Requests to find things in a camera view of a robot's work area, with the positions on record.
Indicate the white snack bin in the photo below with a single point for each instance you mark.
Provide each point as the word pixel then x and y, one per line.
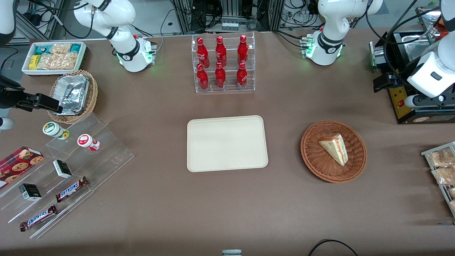
pixel 26 69

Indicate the red lid yogurt cup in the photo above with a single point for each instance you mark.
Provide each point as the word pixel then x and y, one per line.
pixel 86 141

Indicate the green lid yogurt cup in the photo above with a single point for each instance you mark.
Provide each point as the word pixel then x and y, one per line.
pixel 53 129

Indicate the triangular wrapped sandwich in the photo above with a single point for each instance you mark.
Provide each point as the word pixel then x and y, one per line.
pixel 336 147

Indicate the yellow snack packet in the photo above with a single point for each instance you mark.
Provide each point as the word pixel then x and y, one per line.
pixel 34 62

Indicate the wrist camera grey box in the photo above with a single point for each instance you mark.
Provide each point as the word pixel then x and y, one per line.
pixel 414 101
pixel 5 123

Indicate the small black box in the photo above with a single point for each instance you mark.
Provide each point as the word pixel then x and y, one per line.
pixel 30 192
pixel 62 169

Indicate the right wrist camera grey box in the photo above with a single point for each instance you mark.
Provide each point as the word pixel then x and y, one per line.
pixel 5 123

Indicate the red cola bottle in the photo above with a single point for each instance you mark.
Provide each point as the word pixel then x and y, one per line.
pixel 220 51
pixel 220 77
pixel 202 79
pixel 242 49
pixel 241 76
pixel 202 51

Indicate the clear bag of crackers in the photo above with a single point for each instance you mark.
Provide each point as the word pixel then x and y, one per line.
pixel 49 62
pixel 60 48
pixel 68 61

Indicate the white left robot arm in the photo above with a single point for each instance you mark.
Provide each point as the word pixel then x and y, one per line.
pixel 332 25

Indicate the small grey device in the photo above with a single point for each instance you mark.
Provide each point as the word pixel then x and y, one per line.
pixel 231 252

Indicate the clear acrylic stepped shelf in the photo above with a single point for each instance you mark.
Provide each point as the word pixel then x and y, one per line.
pixel 106 156

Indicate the clear acrylic bottle rack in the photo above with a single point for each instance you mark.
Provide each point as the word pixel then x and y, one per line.
pixel 231 85

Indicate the clear bag of pastry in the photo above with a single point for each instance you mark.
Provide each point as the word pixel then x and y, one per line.
pixel 452 192
pixel 442 157
pixel 446 175

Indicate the red plaid cookie box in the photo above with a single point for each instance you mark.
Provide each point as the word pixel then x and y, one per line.
pixel 17 163

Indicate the cream plastic tray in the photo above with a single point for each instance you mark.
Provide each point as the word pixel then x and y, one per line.
pixel 227 144

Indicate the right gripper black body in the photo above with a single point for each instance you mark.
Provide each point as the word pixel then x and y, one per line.
pixel 7 96

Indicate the stack of foil trays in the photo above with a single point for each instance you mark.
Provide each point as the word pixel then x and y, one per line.
pixel 73 93

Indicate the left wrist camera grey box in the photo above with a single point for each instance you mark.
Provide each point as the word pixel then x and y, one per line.
pixel 414 101

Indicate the teal snack packet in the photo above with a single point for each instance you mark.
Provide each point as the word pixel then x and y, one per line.
pixel 44 49
pixel 75 48

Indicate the light tan wicker basket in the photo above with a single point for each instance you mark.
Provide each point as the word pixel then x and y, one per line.
pixel 93 94

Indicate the black grill appliance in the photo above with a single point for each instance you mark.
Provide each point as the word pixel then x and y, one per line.
pixel 400 103

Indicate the brown wicker basket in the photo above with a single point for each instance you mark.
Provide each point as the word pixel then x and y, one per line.
pixel 314 156

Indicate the Snickers bar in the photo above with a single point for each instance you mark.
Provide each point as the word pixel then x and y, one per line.
pixel 38 218
pixel 71 189

